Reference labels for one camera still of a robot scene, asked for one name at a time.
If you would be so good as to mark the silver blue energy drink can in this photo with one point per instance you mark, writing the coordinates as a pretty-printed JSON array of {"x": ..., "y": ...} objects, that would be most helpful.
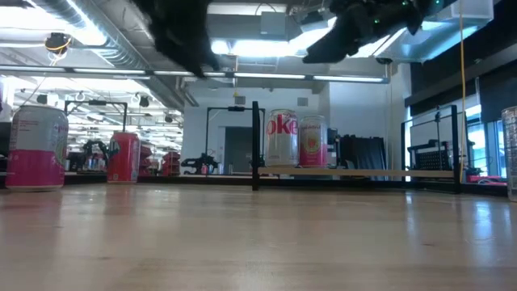
[{"x": 510, "y": 161}]

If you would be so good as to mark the small grey wall box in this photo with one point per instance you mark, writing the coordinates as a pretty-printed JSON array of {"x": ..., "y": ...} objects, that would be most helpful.
[
  {"x": 302, "y": 101},
  {"x": 239, "y": 99}
]

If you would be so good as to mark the black folded panel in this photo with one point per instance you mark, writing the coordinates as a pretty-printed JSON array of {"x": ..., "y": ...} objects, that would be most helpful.
[{"x": 363, "y": 153}]

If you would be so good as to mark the black background robot arm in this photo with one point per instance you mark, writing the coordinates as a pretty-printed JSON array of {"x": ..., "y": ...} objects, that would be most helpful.
[
  {"x": 200, "y": 163},
  {"x": 93, "y": 147}
]

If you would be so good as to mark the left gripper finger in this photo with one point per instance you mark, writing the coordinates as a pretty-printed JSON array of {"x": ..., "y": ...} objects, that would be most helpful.
[
  {"x": 190, "y": 56},
  {"x": 212, "y": 60}
]

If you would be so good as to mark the black aluminium table frame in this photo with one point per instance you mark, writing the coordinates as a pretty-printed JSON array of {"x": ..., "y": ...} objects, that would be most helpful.
[{"x": 182, "y": 180}]

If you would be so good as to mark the red storage rack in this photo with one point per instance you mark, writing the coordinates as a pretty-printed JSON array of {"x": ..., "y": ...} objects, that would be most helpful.
[
  {"x": 171, "y": 161},
  {"x": 146, "y": 159}
]

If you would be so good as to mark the silver spiral ceiling duct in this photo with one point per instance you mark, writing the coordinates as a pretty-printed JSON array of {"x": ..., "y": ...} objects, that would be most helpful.
[{"x": 121, "y": 44}]

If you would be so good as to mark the bright ceiling light panel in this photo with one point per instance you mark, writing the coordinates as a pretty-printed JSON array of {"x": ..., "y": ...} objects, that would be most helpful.
[{"x": 258, "y": 47}]

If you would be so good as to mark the pink raspberry sparkling water can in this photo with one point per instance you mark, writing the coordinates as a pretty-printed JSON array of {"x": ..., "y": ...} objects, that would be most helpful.
[
  {"x": 313, "y": 149},
  {"x": 36, "y": 161}
]

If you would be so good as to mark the black perforated machine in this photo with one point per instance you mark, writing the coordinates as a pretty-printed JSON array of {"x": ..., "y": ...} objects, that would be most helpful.
[{"x": 432, "y": 159}]

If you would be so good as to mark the dome security camera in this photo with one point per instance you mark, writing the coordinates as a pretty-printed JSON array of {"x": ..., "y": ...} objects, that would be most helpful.
[{"x": 383, "y": 60}]

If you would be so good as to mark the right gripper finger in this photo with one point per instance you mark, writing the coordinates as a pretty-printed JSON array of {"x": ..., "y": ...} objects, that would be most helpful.
[{"x": 335, "y": 46}]

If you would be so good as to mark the horizontal silver overhead bar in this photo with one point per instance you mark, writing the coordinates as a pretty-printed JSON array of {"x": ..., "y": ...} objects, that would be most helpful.
[{"x": 262, "y": 75}]

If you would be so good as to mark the black hanging ceiling camera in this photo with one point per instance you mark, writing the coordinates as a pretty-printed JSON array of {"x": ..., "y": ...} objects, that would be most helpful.
[{"x": 57, "y": 41}]

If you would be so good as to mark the red tray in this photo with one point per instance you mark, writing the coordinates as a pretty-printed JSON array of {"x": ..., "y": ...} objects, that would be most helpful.
[{"x": 484, "y": 178}]

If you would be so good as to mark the red cola can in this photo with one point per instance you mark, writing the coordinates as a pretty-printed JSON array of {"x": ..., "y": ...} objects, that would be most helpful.
[{"x": 123, "y": 161}]

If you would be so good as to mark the grey ceiling box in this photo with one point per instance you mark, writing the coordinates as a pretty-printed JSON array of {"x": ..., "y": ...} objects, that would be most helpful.
[{"x": 274, "y": 22}]

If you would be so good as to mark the black background station frame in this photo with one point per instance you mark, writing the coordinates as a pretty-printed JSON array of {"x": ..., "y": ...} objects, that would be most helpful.
[{"x": 236, "y": 108}]

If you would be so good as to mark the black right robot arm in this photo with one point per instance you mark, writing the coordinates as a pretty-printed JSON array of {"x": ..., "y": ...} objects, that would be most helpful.
[{"x": 408, "y": 10}]

